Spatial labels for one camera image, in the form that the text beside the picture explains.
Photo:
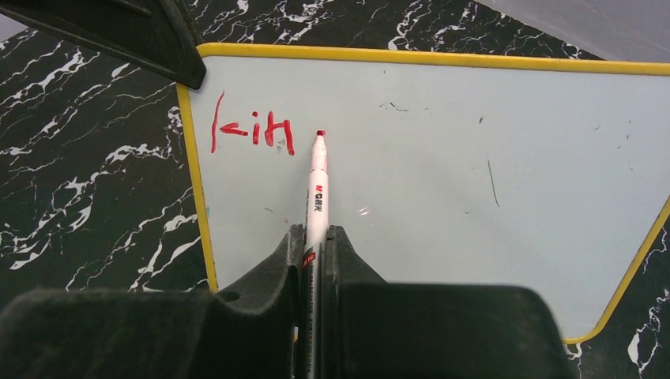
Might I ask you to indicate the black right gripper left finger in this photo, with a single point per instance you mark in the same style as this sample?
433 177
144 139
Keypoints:
244 331

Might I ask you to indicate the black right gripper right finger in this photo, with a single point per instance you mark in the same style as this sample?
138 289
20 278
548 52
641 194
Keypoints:
375 329

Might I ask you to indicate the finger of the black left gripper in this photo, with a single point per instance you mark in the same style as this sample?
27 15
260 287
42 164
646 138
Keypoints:
158 35

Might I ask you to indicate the white red whiteboard marker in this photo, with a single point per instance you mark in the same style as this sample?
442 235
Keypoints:
316 227

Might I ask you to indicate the yellow framed whiteboard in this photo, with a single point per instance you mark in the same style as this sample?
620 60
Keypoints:
551 174

